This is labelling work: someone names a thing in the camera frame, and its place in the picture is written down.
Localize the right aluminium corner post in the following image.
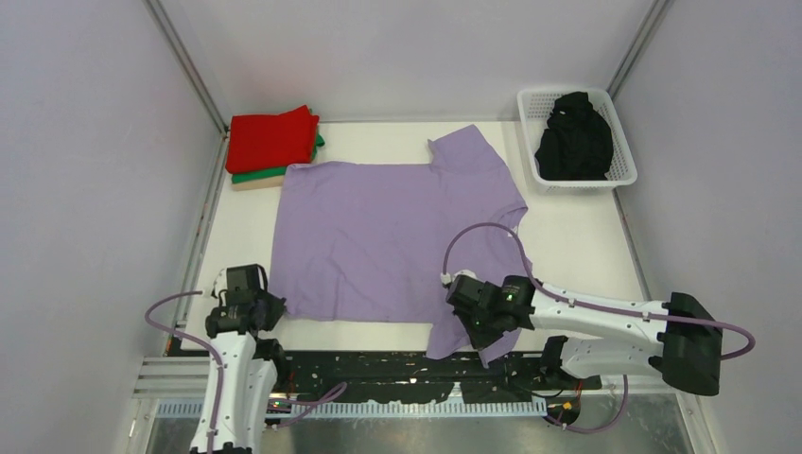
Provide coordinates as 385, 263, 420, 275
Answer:
607, 0, 674, 100

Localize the beige folded t-shirt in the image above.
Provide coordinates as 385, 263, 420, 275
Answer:
232, 175, 285, 191

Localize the lavender t-shirt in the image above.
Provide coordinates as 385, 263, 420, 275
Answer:
269, 125, 528, 359

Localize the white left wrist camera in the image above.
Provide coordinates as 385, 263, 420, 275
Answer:
209, 269, 228, 299

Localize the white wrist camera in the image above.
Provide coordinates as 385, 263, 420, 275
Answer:
440, 270, 478, 288
209, 269, 228, 299

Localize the black t-shirt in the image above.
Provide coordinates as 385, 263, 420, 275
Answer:
534, 92, 614, 181

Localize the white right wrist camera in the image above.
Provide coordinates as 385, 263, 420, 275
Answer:
440, 270, 478, 288

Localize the red folded t-shirt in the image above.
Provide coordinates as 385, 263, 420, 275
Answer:
225, 105, 320, 174

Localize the aluminium corner post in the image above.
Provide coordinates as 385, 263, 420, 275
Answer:
607, 0, 674, 100
143, 0, 229, 134

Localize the aluminium front rail frame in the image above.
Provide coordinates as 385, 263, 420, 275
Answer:
132, 350, 703, 400

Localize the left aluminium corner post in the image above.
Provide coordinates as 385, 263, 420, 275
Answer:
143, 0, 229, 134

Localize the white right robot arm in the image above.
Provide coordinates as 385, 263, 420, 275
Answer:
442, 271, 724, 396

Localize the white plastic basket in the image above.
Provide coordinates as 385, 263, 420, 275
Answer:
516, 85, 637, 195

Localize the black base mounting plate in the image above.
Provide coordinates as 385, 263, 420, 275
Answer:
273, 351, 602, 404

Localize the white slotted cable duct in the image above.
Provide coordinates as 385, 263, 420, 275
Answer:
155, 396, 548, 420

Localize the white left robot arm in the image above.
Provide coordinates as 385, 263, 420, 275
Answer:
189, 264, 290, 453

